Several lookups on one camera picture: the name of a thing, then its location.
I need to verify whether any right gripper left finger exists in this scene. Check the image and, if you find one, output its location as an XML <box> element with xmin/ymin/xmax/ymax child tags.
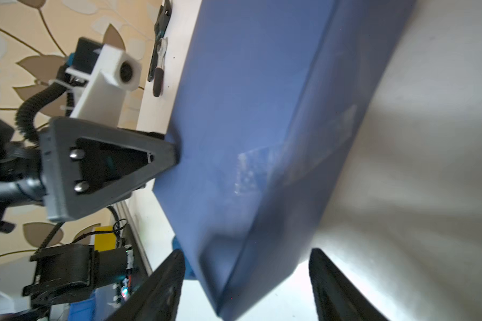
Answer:
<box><xmin>108</xmin><ymin>250</ymin><xmax>186</xmax><ymax>321</ymax></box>

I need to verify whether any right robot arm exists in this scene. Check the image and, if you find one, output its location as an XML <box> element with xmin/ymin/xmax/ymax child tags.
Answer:
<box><xmin>20</xmin><ymin>243</ymin><xmax>385</xmax><ymax>320</ymax></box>

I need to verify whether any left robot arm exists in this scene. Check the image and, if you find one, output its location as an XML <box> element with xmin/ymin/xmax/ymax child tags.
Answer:
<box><xmin>0</xmin><ymin>83</ymin><xmax>178</xmax><ymax>234</ymax></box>

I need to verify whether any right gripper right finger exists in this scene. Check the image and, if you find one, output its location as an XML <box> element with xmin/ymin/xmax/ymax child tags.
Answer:
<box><xmin>309</xmin><ymin>248</ymin><xmax>386</xmax><ymax>321</ymax></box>

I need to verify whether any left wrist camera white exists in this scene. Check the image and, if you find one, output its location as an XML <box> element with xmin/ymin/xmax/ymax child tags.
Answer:
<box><xmin>66</xmin><ymin>37</ymin><xmax>142</xmax><ymax>128</ymax></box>

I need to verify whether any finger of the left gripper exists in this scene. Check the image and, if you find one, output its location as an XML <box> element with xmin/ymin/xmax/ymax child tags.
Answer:
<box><xmin>38</xmin><ymin>117</ymin><xmax>179</xmax><ymax>223</ymax></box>

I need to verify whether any light blue wrapping paper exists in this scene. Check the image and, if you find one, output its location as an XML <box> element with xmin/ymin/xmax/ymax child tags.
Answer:
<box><xmin>153</xmin><ymin>1</ymin><xmax>415</xmax><ymax>320</ymax></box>

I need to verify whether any black adjustable wrench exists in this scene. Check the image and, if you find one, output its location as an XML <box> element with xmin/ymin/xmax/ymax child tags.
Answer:
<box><xmin>147</xmin><ymin>0</ymin><xmax>172</xmax><ymax>82</ymax></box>

